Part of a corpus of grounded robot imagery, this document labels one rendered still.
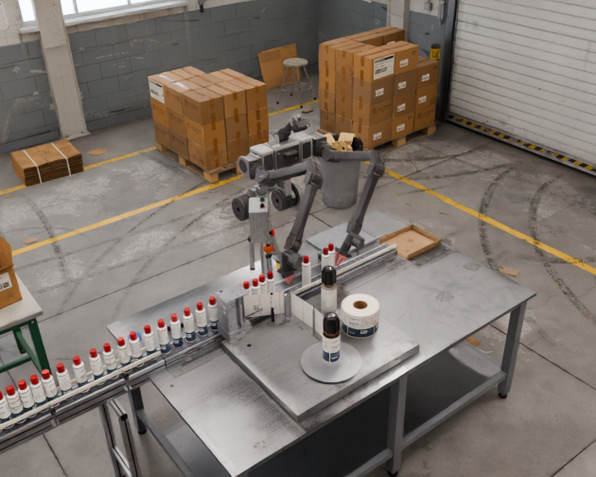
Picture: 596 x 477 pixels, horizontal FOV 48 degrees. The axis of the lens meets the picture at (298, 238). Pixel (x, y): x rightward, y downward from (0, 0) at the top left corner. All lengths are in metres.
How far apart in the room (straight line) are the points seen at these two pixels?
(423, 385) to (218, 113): 3.80
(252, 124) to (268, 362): 4.19
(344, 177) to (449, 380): 2.67
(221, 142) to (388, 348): 4.07
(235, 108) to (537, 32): 3.22
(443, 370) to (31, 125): 5.95
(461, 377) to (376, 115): 3.77
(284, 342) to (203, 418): 0.61
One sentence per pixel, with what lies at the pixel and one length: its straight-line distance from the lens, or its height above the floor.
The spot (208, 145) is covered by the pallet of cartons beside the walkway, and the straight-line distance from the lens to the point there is 7.03.
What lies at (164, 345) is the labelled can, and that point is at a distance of 3.54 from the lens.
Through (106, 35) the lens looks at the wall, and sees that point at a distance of 8.77.
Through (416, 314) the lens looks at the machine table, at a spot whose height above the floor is 0.83.
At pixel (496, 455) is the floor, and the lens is 4.31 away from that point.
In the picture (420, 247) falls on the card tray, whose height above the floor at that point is 0.83.
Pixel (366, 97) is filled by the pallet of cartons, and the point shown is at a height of 0.73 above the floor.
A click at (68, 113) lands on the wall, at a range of 8.75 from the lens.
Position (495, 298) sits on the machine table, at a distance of 4.06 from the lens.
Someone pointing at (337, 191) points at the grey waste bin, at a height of 0.19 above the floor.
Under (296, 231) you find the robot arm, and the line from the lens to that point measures 3.62.
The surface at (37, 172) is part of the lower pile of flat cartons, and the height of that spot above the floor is 0.13.
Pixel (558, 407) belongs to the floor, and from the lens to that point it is 4.70.
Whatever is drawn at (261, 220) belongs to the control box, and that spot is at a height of 1.43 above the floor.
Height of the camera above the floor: 3.18
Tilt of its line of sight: 31 degrees down
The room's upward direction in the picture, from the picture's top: 2 degrees counter-clockwise
